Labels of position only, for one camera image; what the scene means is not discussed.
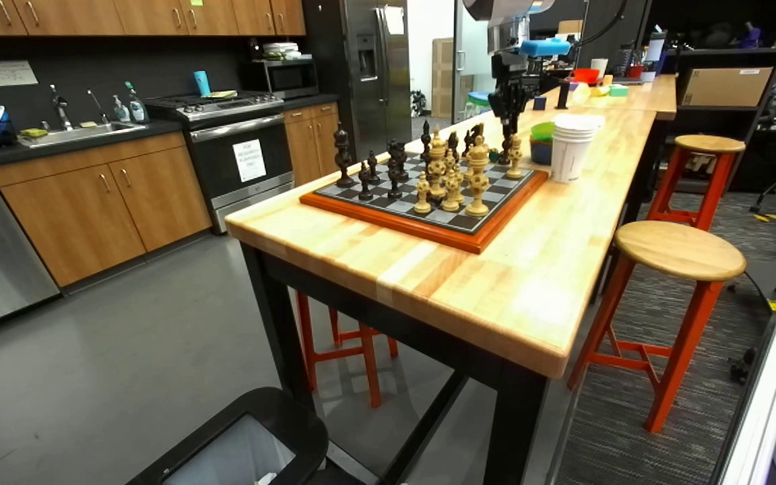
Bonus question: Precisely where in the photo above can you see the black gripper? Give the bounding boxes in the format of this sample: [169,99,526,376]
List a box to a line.
[489,49,543,165]

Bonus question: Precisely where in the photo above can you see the light wooden chess pawn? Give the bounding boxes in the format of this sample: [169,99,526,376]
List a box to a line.
[504,131,529,181]
[411,176,435,217]

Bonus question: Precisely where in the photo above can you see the tall light wooden chess piece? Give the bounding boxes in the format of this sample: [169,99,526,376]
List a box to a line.
[464,141,493,217]

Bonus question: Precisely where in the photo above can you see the black chess pawn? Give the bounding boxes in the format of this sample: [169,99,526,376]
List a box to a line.
[366,149,386,188]
[357,157,378,201]

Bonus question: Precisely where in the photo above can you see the tall black chess king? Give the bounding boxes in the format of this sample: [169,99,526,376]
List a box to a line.
[331,124,359,190]

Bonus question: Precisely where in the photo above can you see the green cup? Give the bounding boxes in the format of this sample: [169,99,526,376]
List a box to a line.
[529,119,559,168]

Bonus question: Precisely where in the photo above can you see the white paper cup stack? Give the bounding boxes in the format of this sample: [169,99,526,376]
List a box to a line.
[551,114,601,185]

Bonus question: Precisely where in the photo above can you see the cardboard boxes stack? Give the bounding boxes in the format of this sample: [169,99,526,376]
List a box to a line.
[428,34,455,122]

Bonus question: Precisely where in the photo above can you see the red bowl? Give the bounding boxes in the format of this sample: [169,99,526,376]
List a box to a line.
[570,62,607,88]

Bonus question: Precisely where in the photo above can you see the stainless steel refrigerator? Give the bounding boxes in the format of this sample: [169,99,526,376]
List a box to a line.
[300,0,415,161]

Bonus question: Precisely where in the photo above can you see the wooden stool with orange legs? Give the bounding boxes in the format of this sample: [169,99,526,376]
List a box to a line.
[645,131,749,232]
[292,289,401,415]
[570,217,753,437]

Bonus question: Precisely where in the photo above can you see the narrow wooden base cabinet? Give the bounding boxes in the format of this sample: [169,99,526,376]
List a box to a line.
[281,99,345,188]

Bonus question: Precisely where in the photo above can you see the dark shelf with wooden panel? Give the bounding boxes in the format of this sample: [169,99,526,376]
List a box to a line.
[664,44,776,122]

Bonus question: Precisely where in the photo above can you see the black microwave oven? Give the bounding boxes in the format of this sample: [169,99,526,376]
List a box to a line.
[245,53,322,97]

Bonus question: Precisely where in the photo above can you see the white paper notice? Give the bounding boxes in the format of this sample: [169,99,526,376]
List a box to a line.
[229,134,269,188]

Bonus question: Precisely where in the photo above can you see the wooden butcher block table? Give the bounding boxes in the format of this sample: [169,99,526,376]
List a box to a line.
[241,239,556,485]

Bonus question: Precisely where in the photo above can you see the stainless steel oven range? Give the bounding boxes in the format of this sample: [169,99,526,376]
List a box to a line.
[146,91,296,238]

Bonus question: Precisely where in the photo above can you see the blue cup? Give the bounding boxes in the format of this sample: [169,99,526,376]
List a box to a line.
[188,68,215,99]

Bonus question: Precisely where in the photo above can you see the soap bottle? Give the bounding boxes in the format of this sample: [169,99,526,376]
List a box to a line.
[121,79,152,126]

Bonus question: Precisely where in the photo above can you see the wooden upper kitchen cabinets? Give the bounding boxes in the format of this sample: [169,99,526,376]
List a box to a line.
[0,0,311,40]

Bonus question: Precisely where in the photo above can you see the wooden lower kitchen cabinet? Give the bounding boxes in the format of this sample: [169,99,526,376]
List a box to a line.
[0,131,215,291]

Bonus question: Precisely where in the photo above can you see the kitchen sink faucet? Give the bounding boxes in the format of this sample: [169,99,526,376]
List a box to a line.
[43,81,79,134]

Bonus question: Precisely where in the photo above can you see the chessboard with orange wooden frame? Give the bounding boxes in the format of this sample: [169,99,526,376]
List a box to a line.
[300,146,552,255]

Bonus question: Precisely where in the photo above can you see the white metal frame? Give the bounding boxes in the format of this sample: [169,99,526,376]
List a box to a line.
[711,289,776,485]

